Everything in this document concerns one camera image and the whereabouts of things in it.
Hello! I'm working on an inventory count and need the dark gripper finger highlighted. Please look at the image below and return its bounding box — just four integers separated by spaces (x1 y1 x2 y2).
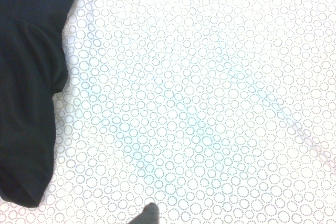
130 202 161 224

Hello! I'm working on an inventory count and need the black garment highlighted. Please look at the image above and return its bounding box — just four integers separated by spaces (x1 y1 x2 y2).
0 0 83 208

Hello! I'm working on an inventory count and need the white bed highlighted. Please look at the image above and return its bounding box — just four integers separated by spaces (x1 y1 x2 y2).
0 0 336 224

